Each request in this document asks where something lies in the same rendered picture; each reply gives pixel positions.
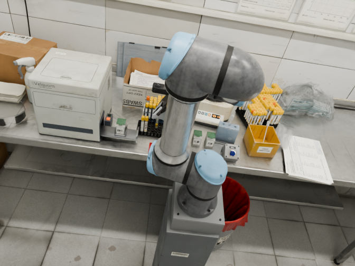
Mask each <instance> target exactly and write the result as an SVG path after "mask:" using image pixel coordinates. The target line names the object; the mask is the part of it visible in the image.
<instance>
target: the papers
mask: <svg viewBox="0 0 355 266"><path fill-rule="evenodd" d="M283 151H284V158H285V168H286V173H287V175H288V176H290V177H295V178H300V179H304V180H308V181H313V182H317V183H322V184H327V185H331V184H332V183H333V180H332V177H331V174H330V171H329V168H328V165H327V162H326V159H325V156H324V153H323V150H322V147H321V144H320V141H317V140H312V139H307V138H302V137H297V136H293V137H292V139H291V141H290V143H289V146H288V149H286V150H284V149H283Z"/></svg>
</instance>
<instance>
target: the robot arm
mask: <svg viewBox="0 0 355 266"><path fill-rule="evenodd" d="M158 77H159V78H161V79H162V80H165V84H161V83H156V82H154V83H153V86H152V92H153V93H159V94H164V95H165V97H164V98H163V99H162V100H161V101H160V102H159V104H158V105H157V107H156V108H155V110H154V112H153V113H152V119H155V118H159V119H162V120H164V124H163V129H162V135H161V138H159V139H158V140H155V141H153V142H152V144H151V146H150V149H149V152H148V158H147V163H146V166H147V170H148V171H149V172H150V173H152V174H154V175H155V176H160V177H163V178H166V179H169V180H172V181H175V182H178V183H181V184H183V185H182V186H181V187H180V189H179V192H178V194H177V202H178V204H179V207H180V208H181V210H182V211H183V212H184V213H186V214H187V215H189V216H191V217H195V218H205V217H208V216H209V215H211V214H212V213H213V212H214V210H215V209H216V206H217V202H218V197H217V193H218V191H219V189H220V187H221V185H222V183H223V182H224V181H225V179H226V175H227V172H228V167H227V163H226V161H225V160H224V159H223V157H222V156H221V155H220V154H218V153H217V152H215V151H213V150H209V149H205V150H201V151H199V152H198V153H195V152H193V151H190V147H189V145H188V142H189V138H190V135H191V131H192V128H193V125H194V121H195V118H196V115H197V112H198V108H199V105H200V102H201V101H203V100H204V99H206V98H207V97H209V98H212V99H216V100H219V101H222V102H225V103H229V104H231V105H233V106H239V107H242V106H243V105H244V103H245V101H249V100H252V99H254V98H256V97H257V96H258V95H259V94H260V93H261V91H262V89H263V87H264V83H265V76H264V72H263V70H262V68H261V66H260V65H259V63H258V62H257V61H256V59H254V58H253V57H252V56H251V55H250V54H249V53H247V52H246V51H244V50H242V49H240V48H237V47H233V46H230V45H226V44H223V43H220V42H216V41H213V40H210V39H206V38H203V37H200V36H197V35H196V34H189V33H185V32H177V33H175V34H174V35H173V37H172V39H171V41H170V43H169V45H168V47H167V49H166V52H165V54H164V57H163V60H162V63H161V66H160V69H159V72H158Z"/></svg>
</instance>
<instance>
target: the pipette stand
mask: <svg viewBox="0 0 355 266"><path fill-rule="evenodd" d="M229 124H230V123H227V122H223V121H219V124H218V128H217V131H216V133H215V136H216V138H215V143H220V144H224V145H225V144H232V145H234V143H235V140H236V138H237V135H238V133H239V125H235V124H232V123H231V124H230V126H229Z"/></svg>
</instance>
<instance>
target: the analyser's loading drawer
mask: <svg viewBox="0 0 355 266"><path fill-rule="evenodd" d="M138 133H139V127H138V129H137V130H134V129H127V125H126V129H125V135H119V134H116V127H111V126H103V125H100V136H104V137H112V138H120V139H127V140H135V141H136V142H137V138H138Z"/></svg>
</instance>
